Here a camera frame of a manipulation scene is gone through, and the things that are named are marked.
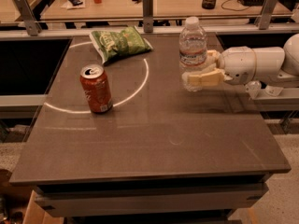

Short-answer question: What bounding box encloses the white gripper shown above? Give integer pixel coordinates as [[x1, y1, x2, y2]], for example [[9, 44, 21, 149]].
[[182, 47, 256, 87]]

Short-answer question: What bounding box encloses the clear plastic water bottle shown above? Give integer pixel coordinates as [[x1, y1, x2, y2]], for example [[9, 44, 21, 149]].
[[179, 17, 207, 91]]

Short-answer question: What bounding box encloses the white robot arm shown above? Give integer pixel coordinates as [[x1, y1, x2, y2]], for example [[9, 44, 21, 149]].
[[181, 35, 298, 89]]

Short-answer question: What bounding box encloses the small clear bottle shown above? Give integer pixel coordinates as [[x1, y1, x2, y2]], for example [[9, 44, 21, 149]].
[[245, 80, 262, 99], [265, 85, 283, 97]]

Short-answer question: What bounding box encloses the black mesh cup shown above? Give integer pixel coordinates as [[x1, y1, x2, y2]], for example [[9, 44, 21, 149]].
[[202, 0, 217, 9]]

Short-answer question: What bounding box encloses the green chip bag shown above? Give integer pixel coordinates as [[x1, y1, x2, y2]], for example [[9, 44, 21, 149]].
[[90, 27, 153, 64]]

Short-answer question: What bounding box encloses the red soda can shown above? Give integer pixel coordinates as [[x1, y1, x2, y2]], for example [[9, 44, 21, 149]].
[[79, 64, 112, 113]]

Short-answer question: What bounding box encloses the wooden background desk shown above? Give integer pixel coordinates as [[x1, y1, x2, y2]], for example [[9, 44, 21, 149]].
[[40, 0, 288, 21]]

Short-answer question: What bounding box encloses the black cable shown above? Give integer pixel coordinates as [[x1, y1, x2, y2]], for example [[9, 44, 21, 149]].
[[221, 0, 252, 12]]

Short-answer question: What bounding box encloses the right metal rail bracket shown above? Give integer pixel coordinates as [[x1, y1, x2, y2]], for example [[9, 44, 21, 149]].
[[254, 0, 278, 30]]

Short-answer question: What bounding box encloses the metal rail bracket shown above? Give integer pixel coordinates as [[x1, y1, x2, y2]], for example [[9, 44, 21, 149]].
[[13, 0, 41, 36], [254, 0, 278, 30], [143, 0, 153, 33]]

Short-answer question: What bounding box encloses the middle metal rail bracket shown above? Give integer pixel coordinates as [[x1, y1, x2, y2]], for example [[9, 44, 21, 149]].
[[143, 0, 153, 33]]

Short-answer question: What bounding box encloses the left metal rail bracket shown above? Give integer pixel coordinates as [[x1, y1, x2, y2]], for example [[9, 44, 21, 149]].
[[13, 0, 41, 36]]

